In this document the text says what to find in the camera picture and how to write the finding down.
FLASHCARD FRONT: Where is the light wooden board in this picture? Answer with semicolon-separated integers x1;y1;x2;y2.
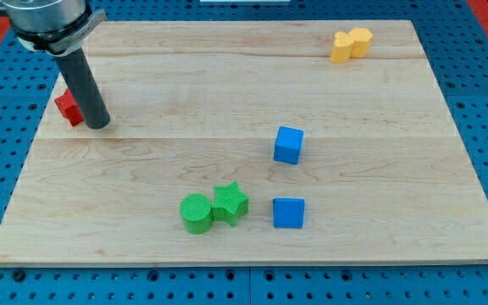
0;20;488;268

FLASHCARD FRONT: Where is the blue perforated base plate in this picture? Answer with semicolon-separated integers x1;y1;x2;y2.
0;1;488;304

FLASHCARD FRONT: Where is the blue cube upper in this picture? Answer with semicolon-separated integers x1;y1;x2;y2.
273;126;304;164

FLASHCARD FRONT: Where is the green star block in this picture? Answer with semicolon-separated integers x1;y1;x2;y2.
212;181;249;227

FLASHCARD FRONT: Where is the yellow heart block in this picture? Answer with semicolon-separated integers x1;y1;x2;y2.
330;31;354;64

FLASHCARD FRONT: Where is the red star block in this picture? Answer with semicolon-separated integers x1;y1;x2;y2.
54;89;84;126

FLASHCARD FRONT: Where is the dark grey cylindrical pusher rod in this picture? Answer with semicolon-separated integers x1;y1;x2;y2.
55;48;110;130

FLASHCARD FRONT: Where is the blue cube lower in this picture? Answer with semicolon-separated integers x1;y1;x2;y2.
273;197;305;229

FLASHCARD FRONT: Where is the yellow hexagon block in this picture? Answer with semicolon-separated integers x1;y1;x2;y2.
349;27;374;58

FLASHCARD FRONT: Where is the blue cube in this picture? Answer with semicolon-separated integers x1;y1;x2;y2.
273;197;305;229
273;126;304;164

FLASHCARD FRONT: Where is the green cylinder block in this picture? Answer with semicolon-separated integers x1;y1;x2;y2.
180;193;214;235

